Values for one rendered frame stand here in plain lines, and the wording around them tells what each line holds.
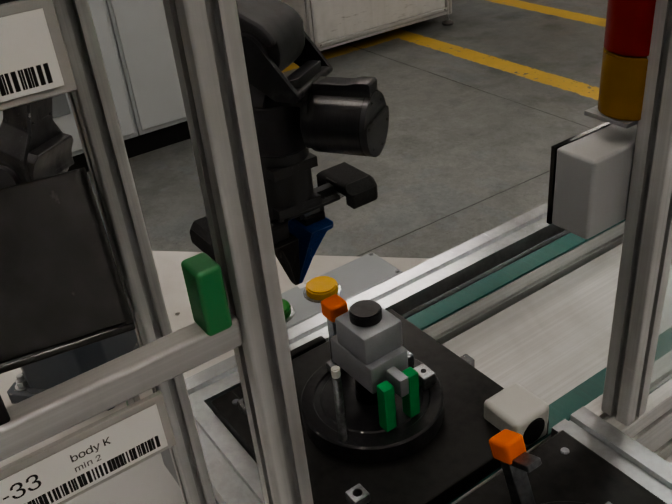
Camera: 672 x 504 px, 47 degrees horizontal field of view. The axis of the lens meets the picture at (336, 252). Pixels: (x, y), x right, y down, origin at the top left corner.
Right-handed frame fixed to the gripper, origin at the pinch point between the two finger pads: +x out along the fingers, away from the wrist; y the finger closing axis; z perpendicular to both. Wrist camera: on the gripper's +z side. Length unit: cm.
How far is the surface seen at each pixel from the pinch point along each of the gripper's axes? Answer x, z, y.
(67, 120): 83, 286, -49
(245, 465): 13.5, -9.3, 13.2
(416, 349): 12.5, -8.0, -9.2
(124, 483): 23.6, 6.2, 21.7
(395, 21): 99, 333, -280
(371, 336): 1.1, -14.7, 1.4
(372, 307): 0.0, -12.6, -0.5
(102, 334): -21.3, -29.8, 26.1
